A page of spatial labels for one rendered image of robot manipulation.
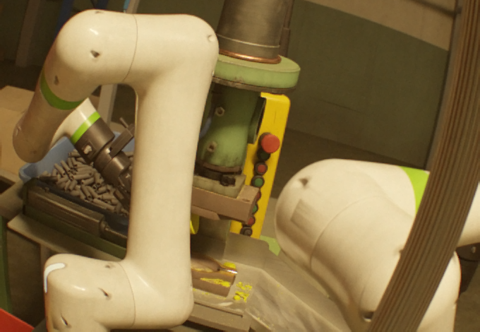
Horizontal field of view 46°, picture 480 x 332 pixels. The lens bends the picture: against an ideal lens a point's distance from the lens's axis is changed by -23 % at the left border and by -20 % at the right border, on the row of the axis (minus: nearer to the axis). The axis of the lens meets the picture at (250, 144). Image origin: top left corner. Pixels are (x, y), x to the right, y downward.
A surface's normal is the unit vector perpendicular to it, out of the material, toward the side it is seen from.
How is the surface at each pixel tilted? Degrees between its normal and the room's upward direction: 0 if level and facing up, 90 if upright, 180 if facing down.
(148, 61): 98
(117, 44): 73
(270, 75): 90
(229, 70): 90
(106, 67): 106
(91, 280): 20
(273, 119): 85
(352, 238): 54
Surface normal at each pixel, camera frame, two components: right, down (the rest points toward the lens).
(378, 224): -0.31, -0.85
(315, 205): -0.58, -0.57
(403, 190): 0.43, -0.54
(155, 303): 0.55, -0.07
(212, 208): -0.17, 0.25
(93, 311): 0.50, 0.34
